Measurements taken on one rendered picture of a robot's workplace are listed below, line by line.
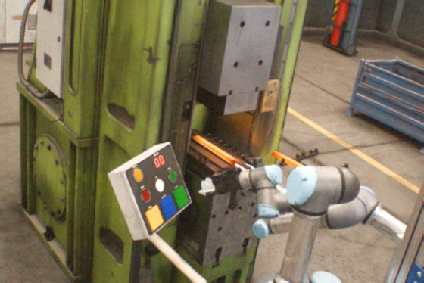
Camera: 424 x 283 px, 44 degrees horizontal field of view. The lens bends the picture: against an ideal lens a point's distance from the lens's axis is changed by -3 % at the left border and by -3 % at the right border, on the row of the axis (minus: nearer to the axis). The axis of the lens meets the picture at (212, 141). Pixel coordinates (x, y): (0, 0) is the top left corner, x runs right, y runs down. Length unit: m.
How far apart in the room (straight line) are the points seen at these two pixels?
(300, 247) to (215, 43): 1.03
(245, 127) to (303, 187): 1.31
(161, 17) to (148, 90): 0.32
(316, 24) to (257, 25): 8.51
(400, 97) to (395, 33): 5.47
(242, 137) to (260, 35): 0.69
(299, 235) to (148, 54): 1.05
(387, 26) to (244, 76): 9.57
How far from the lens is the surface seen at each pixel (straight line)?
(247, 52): 2.38
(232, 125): 2.92
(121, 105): 2.65
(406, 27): 11.54
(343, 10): 9.94
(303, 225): 1.66
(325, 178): 1.60
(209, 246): 2.69
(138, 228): 2.05
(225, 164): 2.59
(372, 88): 6.49
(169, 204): 2.15
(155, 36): 2.25
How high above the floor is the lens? 2.14
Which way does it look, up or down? 24 degrees down
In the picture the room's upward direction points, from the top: 9 degrees clockwise
